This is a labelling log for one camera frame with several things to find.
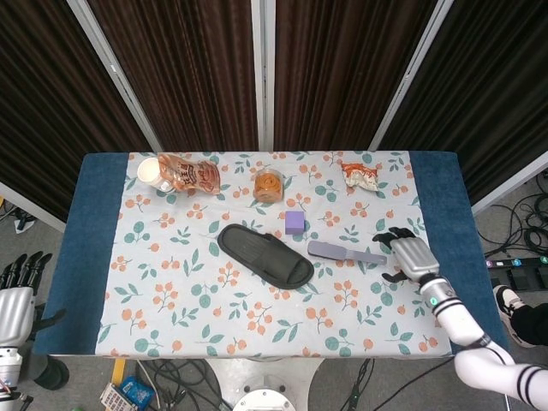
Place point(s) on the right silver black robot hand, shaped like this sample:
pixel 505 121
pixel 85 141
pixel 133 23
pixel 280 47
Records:
pixel 413 257

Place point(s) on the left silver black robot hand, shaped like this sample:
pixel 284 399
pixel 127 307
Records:
pixel 17 312

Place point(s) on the black rubber slipper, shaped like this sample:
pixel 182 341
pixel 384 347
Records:
pixel 265 257

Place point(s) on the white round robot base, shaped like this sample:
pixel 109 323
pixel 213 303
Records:
pixel 263 398

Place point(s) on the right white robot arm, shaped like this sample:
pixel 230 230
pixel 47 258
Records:
pixel 462 321

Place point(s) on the blue fabric table cover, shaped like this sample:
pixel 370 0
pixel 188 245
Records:
pixel 64 265

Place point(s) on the black round stand foot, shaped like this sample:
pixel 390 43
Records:
pixel 49 372

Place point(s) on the crumpled orange white snack packet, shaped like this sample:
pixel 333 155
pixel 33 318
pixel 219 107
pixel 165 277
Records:
pixel 361 176

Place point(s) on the black power strip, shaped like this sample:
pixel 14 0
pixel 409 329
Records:
pixel 518 261

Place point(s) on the white black sneaker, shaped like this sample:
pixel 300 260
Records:
pixel 507 308

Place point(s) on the purple foam cube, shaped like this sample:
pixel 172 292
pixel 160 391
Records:
pixel 294 222

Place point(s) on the colourful patterned small box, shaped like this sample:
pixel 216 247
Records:
pixel 113 398

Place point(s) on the black trouser leg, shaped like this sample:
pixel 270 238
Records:
pixel 533 323

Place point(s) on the blue snack packet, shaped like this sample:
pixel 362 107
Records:
pixel 136 391

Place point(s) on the clear jar of orange bands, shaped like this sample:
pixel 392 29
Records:
pixel 268 186

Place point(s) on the floral printed tablecloth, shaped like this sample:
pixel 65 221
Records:
pixel 257 317

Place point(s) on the dark brown ribbed partition panel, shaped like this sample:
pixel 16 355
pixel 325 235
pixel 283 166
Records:
pixel 496 94
pixel 38 94
pixel 342 68
pixel 180 68

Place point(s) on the white paper cup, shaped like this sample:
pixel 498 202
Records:
pixel 150 170

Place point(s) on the orange brown snack pouch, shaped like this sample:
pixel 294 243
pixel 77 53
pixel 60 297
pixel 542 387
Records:
pixel 192 173

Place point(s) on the white metal partition rail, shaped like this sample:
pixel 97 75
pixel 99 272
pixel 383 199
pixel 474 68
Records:
pixel 30 205
pixel 509 188

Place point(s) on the white metal partition post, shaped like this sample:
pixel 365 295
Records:
pixel 411 73
pixel 263 73
pixel 113 70

